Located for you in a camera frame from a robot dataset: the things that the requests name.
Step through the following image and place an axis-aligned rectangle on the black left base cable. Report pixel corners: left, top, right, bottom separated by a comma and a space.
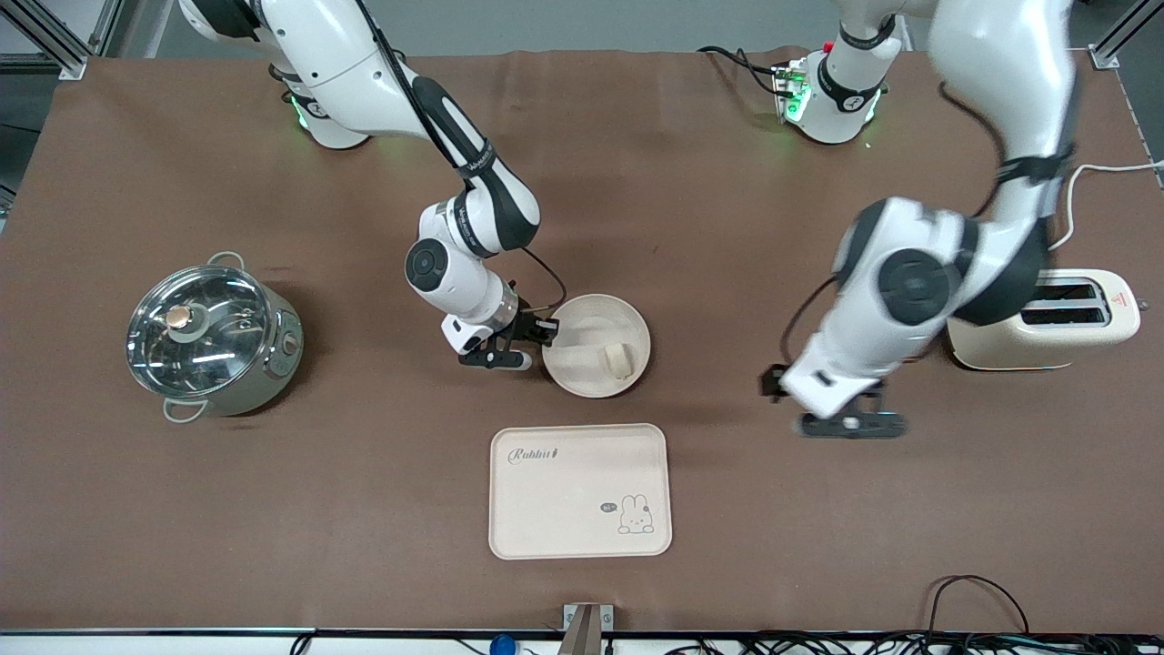
697, 45, 785, 97

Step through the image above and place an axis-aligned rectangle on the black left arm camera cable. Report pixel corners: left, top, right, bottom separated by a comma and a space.
780, 82, 1024, 367

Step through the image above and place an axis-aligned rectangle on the white toaster power cord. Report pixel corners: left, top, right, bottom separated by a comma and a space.
1046, 161, 1164, 253

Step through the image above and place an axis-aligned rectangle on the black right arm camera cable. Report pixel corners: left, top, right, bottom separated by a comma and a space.
353, 0, 568, 321

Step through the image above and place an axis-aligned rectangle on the stainless steel electric pot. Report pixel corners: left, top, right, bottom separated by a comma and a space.
127, 252, 306, 425

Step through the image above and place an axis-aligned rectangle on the round cream plate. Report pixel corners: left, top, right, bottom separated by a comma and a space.
542, 293, 653, 399

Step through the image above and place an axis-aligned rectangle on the glass pot lid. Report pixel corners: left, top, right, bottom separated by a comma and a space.
125, 266, 274, 402

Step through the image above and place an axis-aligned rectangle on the aluminium frame profile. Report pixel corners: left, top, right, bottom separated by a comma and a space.
0, 0, 124, 81
1087, 0, 1164, 71

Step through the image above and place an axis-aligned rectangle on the brown table cloth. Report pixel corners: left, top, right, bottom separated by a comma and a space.
0, 47, 1164, 633

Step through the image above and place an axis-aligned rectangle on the black cable bundle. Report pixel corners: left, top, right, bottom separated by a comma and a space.
664, 631, 1164, 655

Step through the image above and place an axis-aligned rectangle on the cream two-slot toaster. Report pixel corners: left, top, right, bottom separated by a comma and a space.
946, 267, 1149, 372

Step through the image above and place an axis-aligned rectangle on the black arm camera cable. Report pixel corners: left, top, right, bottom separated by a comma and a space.
780, 82, 1024, 367
353, 0, 568, 321

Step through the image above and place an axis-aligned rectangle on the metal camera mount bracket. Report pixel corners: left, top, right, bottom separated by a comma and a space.
561, 602, 616, 655

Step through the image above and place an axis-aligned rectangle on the cream rabbit print tray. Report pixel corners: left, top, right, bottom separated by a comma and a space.
488, 423, 674, 560

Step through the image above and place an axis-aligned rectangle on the black looped cable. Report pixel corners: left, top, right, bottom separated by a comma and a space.
926, 574, 1031, 638

